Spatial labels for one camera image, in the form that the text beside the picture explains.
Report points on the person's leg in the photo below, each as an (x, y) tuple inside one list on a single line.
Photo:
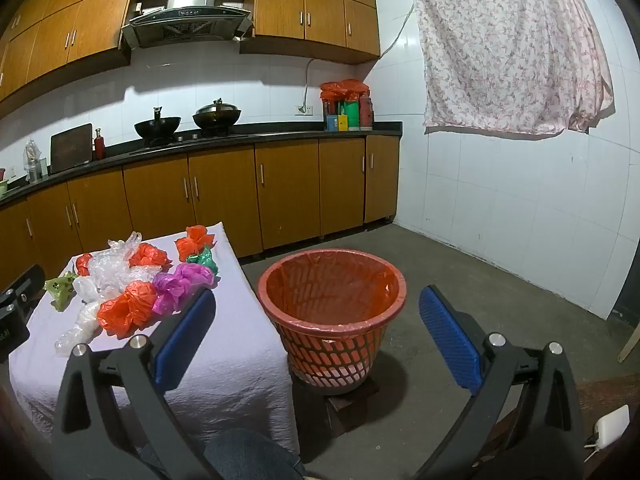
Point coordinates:
[(152, 455), (250, 455)]

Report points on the wooden cabinets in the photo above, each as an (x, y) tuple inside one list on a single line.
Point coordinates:
[(310, 15), (285, 190)]

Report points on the orange bag over bottles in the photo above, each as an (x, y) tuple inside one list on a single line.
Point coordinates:
[(342, 89)]

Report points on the blue box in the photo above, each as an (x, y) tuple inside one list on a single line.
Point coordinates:
[(332, 123)]

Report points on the small orange plastic bag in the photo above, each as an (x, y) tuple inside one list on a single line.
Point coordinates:
[(82, 265)]

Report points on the wooden stool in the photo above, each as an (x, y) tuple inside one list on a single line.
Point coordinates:
[(350, 410)]

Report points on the white power adapter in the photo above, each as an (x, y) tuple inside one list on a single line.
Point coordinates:
[(612, 427)]

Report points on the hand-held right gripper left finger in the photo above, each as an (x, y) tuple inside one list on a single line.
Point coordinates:
[(185, 340)]

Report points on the yellow box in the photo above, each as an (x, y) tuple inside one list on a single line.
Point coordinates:
[(343, 123)]

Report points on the dark green plastic bag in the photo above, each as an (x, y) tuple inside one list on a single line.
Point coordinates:
[(205, 262)]

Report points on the light green printed plastic bag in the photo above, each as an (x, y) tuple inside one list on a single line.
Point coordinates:
[(59, 287)]

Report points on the black kitchen countertop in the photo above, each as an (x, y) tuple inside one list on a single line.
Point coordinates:
[(280, 136)]

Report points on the white plastic bag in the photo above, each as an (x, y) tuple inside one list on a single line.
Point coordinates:
[(85, 287)]

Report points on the wall socket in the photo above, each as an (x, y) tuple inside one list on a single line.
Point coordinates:
[(303, 109)]

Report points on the floral hanging cloth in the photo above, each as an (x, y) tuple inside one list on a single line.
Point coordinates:
[(500, 50)]

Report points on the person's right leg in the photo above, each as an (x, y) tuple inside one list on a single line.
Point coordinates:
[(250, 455)]

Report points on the large orange plastic bag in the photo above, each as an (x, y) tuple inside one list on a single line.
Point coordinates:
[(125, 310)]

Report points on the wooden stick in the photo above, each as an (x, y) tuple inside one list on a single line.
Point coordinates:
[(629, 342)]

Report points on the large clear plastic bag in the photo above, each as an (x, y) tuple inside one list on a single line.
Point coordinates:
[(117, 275)]

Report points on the red plastic wastebasket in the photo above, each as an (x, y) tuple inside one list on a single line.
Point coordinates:
[(330, 355)]

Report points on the glass jar with plastic bag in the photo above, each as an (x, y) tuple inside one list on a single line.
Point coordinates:
[(34, 167)]

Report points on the green container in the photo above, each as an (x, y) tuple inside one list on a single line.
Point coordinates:
[(352, 115)]

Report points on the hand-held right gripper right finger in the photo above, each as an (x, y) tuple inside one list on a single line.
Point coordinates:
[(450, 340)]

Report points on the purple plastic bag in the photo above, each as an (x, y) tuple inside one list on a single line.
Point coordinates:
[(182, 282)]

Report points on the table with white cloth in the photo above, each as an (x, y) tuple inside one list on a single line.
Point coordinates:
[(240, 340)]

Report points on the black open wok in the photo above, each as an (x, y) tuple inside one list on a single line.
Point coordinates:
[(157, 127)]

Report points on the long clear plastic bag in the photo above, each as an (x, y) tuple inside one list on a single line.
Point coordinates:
[(82, 322)]

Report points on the wooden upper cabinets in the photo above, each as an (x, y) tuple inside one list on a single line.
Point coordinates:
[(310, 15)]

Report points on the dark cutting board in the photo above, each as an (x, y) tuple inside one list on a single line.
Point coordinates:
[(72, 147)]

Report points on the black wok with lid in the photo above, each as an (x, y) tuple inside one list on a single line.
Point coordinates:
[(216, 116)]

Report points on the steel range hood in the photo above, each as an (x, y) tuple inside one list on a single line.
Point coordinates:
[(185, 25)]

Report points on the wooden lower cabinets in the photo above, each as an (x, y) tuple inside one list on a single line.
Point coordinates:
[(285, 190)]

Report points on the gas stove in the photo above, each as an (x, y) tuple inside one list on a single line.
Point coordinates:
[(190, 137)]

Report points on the small clear plastic bag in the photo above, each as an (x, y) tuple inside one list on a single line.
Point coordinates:
[(122, 245)]

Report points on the person's left leg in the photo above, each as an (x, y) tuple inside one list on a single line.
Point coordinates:
[(152, 455)]

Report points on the small red bottle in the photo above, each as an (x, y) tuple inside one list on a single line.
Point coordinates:
[(100, 147)]

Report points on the dark red tall bottle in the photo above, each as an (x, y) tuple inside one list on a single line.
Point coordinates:
[(366, 112)]

